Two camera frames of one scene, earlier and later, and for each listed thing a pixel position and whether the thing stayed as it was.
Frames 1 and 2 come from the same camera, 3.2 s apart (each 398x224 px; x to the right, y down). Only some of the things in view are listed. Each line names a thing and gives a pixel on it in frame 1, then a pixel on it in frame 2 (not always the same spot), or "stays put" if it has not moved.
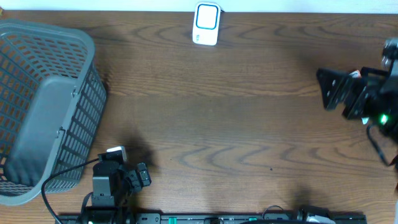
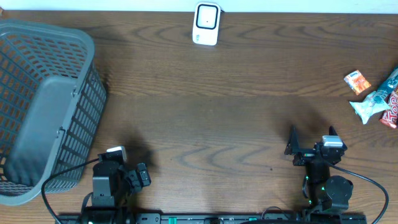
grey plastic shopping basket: x=52 y=101 stays put
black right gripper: x=377 y=78 → x=305 y=155
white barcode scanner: x=206 y=23 stays put
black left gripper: x=137 y=180 stays put
